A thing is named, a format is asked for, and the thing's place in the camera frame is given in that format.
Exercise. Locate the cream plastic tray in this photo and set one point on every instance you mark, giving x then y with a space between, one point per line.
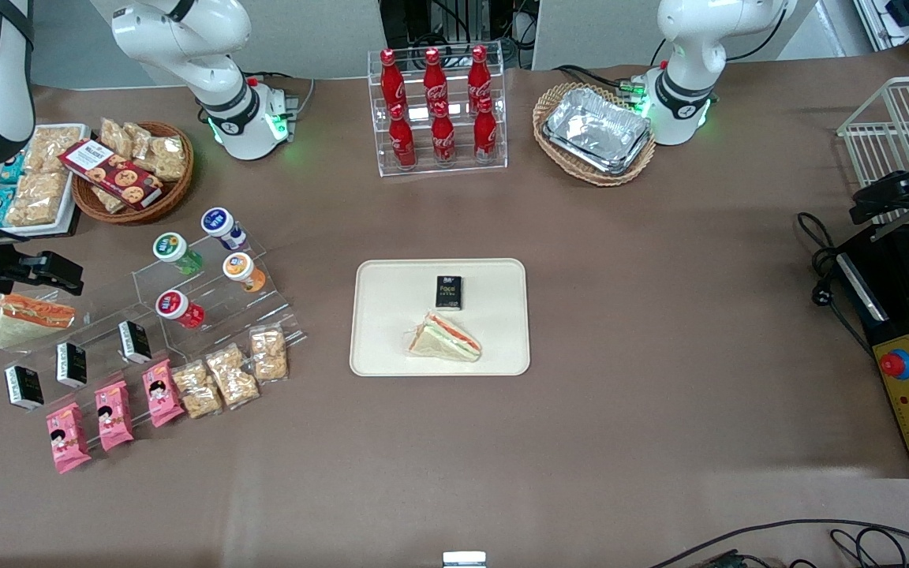
391 331

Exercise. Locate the clear acrylic bottle rack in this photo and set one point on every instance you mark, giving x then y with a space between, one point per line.
439 170

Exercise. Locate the red cookie box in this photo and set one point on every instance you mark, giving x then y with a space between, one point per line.
111 173

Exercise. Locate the stacked foil trays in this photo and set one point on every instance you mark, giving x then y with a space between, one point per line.
596 130

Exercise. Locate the white rectangular bin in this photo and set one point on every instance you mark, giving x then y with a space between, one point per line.
72 197

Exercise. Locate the dark brown wicker basket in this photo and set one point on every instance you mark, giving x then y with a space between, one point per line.
178 189

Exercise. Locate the blue gum bottle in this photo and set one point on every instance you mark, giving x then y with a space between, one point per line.
222 226

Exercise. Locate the pink snack packet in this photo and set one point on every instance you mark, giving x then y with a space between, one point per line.
68 438
162 393
114 416

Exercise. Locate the small silver block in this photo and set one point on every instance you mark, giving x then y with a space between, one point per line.
464 560

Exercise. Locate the orange gum bottle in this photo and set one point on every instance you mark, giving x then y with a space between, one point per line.
241 270

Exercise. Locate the light wicker basket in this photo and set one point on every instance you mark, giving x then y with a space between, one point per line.
561 162

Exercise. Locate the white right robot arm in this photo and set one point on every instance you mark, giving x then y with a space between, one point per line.
178 31

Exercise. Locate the dark equipment rack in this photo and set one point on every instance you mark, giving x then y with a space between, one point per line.
454 24

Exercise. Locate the clear acrylic stepped stand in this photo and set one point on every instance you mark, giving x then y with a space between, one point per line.
218 323

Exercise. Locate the wrapped triangle sandwich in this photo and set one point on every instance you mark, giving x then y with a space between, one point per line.
443 339
28 319

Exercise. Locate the red cola bottle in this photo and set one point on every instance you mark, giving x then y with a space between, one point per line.
434 79
485 134
479 77
402 142
391 79
443 138

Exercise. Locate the black gum box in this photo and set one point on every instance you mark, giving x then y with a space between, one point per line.
449 293
71 364
135 342
24 387

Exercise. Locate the brown table cover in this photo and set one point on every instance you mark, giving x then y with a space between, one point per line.
660 331

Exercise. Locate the clear peanut brittle bag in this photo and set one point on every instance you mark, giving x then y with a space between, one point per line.
232 376
269 354
197 390

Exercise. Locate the teal snack packet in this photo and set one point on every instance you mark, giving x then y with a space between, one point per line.
1 205
14 170

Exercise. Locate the red gum bottle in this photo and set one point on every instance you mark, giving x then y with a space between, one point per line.
177 308

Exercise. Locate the clear snack bag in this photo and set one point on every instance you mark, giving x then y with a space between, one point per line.
115 136
36 201
56 150
162 154

